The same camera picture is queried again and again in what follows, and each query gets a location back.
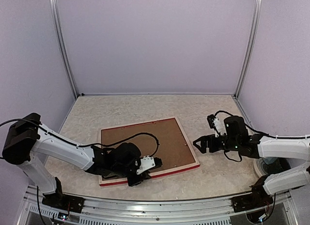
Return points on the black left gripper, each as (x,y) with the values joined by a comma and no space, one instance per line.
(131,182)

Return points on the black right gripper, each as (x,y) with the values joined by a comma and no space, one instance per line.
(210,138)

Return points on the brown backing board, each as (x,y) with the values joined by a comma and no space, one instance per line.
(164,142)

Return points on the red wooden picture frame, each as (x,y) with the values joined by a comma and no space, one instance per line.
(189,147)

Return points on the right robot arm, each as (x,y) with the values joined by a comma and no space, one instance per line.
(295,150)

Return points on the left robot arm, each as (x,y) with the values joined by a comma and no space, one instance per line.
(27,137)

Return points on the white plate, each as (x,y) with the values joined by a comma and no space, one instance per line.
(260,168)

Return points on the black cup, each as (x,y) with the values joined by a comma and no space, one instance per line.
(279,166)

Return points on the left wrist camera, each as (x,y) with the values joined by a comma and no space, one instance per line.
(148,163)

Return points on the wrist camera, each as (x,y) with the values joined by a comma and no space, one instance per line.
(216,125)
(148,163)

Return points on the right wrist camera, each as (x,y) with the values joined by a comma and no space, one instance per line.
(216,125)

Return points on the front aluminium rail base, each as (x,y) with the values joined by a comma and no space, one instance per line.
(103,211)

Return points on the back aluminium rail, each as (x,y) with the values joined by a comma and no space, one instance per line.
(156,94)

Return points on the right aluminium corner post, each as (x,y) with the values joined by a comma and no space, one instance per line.
(250,46)

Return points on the aluminium corner post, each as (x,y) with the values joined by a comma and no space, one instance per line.
(250,46)
(62,48)

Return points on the left aluminium corner post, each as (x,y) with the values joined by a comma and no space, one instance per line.
(62,48)

